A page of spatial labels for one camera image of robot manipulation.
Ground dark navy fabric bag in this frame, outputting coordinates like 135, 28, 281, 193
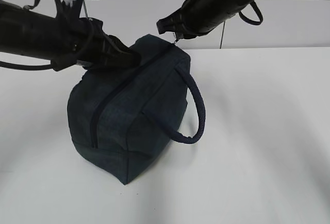
67, 35, 206, 185

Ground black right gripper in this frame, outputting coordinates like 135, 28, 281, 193
156, 0, 232, 40

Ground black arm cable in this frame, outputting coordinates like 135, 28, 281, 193
238, 1, 263, 25
0, 0, 104, 71

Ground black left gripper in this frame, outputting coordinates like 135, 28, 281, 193
51, 18, 141, 71

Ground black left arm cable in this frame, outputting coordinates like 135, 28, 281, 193
0, 0, 104, 71

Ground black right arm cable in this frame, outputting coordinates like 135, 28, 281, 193
238, 1, 263, 25

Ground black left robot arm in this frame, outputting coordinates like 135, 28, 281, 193
1, 1, 141, 71

